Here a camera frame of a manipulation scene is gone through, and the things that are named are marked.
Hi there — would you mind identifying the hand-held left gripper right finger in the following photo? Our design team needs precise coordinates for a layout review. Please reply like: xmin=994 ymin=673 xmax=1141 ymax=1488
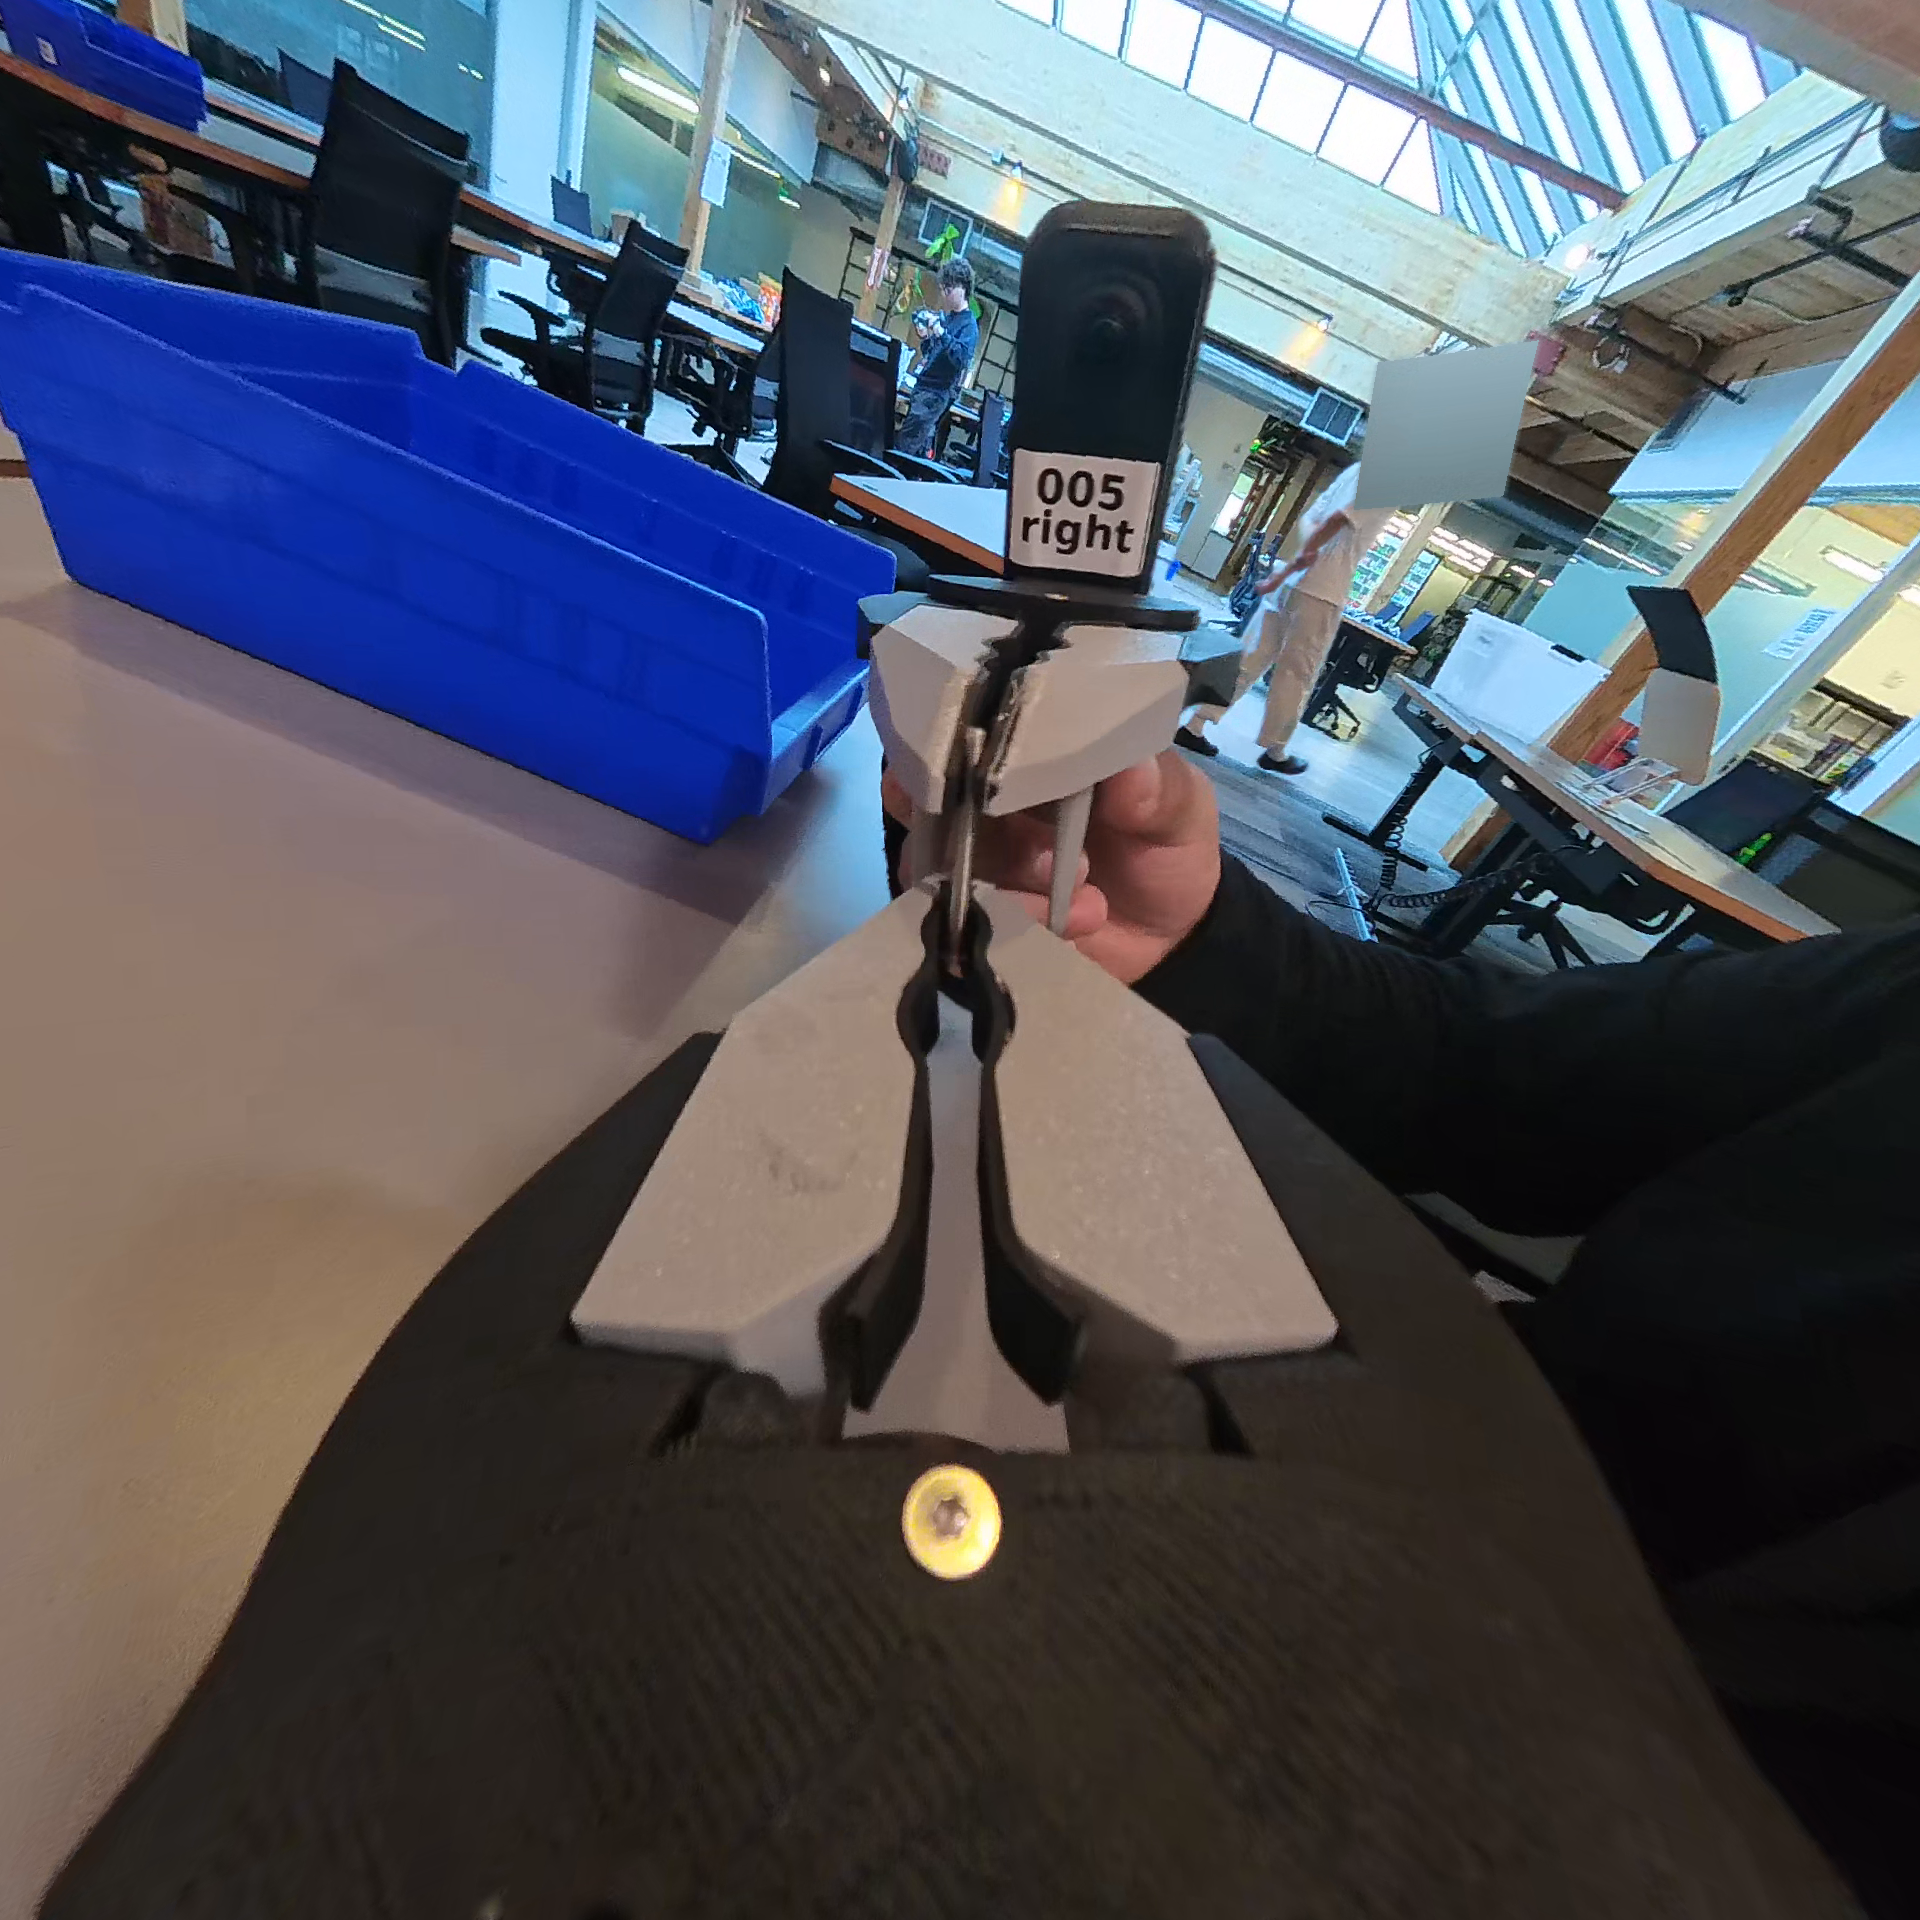
xmin=960 ymin=886 xmax=1341 ymax=1410

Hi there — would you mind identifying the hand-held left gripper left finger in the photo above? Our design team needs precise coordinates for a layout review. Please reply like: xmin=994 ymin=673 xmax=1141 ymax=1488
xmin=570 ymin=886 xmax=960 ymax=1410

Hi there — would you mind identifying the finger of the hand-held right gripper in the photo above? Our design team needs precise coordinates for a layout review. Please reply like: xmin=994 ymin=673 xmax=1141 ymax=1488
xmin=979 ymin=633 xmax=1188 ymax=821
xmin=869 ymin=610 xmax=1001 ymax=821

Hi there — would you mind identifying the blue plastic bin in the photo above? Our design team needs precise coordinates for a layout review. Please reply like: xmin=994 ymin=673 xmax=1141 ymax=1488
xmin=0 ymin=245 xmax=902 ymax=844
xmin=0 ymin=0 xmax=210 ymax=132

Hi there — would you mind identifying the person's right forearm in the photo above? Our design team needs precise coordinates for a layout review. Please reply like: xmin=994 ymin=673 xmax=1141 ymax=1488
xmin=1133 ymin=861 xmax=1920 ymax=1233

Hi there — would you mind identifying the grey desk with wooden edge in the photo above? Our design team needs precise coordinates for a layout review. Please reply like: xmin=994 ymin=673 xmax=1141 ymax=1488
xmin=1389 ymin=673 xmax=1844 ymax=965
xmin=829 ymin=471 xmax=1008 ymax=582

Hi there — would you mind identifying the person's right hand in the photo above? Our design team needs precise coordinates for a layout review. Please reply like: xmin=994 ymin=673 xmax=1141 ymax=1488
xmin=881 ymin=748 xmax=1227 ymax=986

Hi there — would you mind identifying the white storage box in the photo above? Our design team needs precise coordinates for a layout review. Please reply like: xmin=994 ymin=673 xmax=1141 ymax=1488
xmin=1431 ymin=608 xmax=1611 ymax=755

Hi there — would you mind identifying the person's black clothing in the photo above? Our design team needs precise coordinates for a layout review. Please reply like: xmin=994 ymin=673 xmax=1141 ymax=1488
xmin=1500 ymin=1050 xmax=1920 ymax=1920

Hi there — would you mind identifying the group of black office chairs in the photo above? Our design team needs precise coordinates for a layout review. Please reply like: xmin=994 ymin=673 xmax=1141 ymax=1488
xmin=279 ymin=60 xmax=1008 ymax=501

